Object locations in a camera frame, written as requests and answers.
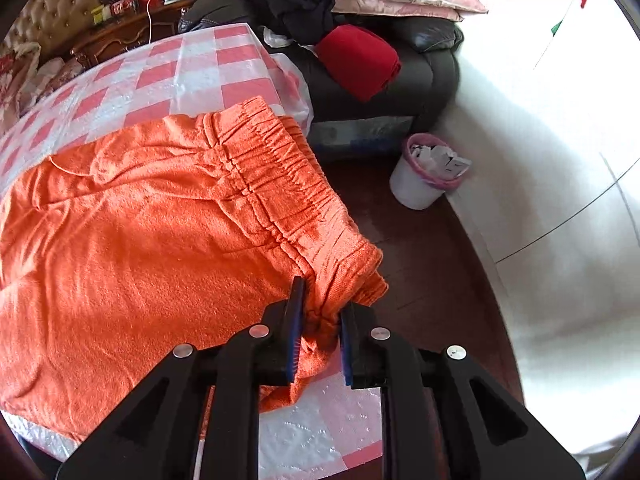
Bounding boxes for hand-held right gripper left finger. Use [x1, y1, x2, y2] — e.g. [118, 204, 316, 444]
[55, 276, 307, 480]

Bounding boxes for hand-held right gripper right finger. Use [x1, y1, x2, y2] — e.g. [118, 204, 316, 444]
[340, 302, 586, 480]

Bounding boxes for orange pants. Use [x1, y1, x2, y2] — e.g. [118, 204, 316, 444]
[0, 96, 390, 445]

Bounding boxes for white bin with pink liner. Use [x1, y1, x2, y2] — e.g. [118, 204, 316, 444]
[389, 133, 472, 210]

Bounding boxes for black leather sofa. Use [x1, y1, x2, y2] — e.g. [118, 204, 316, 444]
[178, 0, 463, 133]

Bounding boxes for red folded cloth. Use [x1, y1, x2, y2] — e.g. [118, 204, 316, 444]
[315, 25, 402, 102]

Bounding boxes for pink white checkered tablecloth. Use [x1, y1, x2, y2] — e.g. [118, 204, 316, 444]
[0, 23, 396, 466]

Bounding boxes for black clothes pile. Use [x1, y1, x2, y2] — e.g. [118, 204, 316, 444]
[237, 0, 337, 46]

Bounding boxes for flat pink pillow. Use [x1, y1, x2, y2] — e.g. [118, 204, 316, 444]
[330, 0, 463, 22]

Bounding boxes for carved wooden cabinet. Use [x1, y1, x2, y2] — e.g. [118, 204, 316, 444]
[70, 0, 201, 68]

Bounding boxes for floral blanket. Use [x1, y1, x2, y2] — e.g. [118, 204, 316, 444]
[0, 40, 86, 133]

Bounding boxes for tufted beige headboard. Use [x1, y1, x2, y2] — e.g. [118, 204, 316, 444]
[7, 0, 123, 58]

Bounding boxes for white cable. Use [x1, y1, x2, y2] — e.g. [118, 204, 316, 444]
[146, 0, 168, 43]

